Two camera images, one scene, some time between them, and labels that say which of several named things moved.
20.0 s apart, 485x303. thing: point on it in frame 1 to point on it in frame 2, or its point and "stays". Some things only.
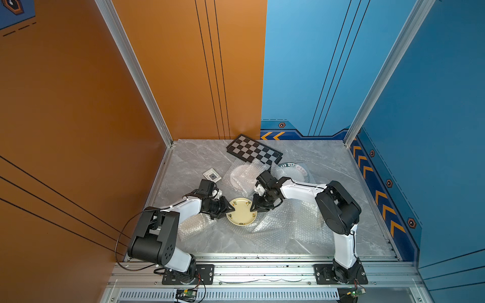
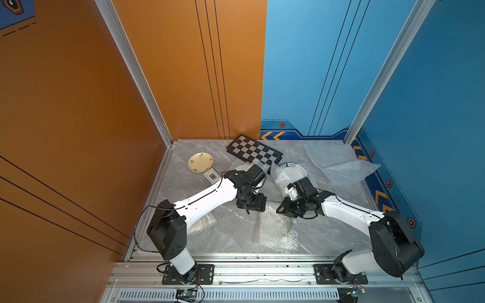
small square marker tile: x=212 y=175 stays
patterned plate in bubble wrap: x=296 y=172 stays
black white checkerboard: x=249 y=149 stays
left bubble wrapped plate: x=194 y=225 stays
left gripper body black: x=214 y=208 to x=254 y=201
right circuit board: x=350 y=294 stays
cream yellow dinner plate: x=242 y=216 to x=200 y=162
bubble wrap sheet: x=290 y=226 to x=338 y=165
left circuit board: x=186 y=295 stays
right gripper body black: x=267 y=197 to x=294 y=207
